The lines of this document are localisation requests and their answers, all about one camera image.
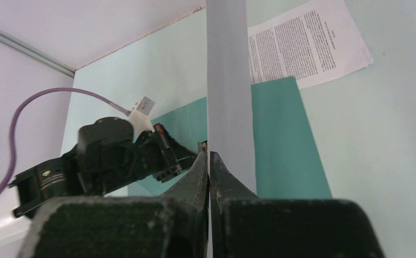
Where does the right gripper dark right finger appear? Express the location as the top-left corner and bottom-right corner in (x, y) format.
(210, 152), (384, 257)

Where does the printed paper sheet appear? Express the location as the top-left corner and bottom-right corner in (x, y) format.
(248, 1), (374, 89)
(206, 1), (256, 192)

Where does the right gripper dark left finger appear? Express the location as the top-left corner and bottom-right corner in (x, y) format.
(18, 152), (209, 257)

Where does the aluminium frame post left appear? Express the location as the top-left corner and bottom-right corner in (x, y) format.
(0, 30), (76, 78)

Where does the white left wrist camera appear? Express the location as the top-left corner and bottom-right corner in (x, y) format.
(127, 97), (155, 137)

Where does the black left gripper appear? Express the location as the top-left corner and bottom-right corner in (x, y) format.
(76, 117), (198, 194)

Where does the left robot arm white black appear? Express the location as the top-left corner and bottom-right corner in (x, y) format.
(8, 117), (209, 257)

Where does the metal folder clip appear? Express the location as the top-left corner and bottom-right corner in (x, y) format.
(198, 140), (207, 152)

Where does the teal file folder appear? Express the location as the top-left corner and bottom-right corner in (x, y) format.
(126, 77), (332, 199)

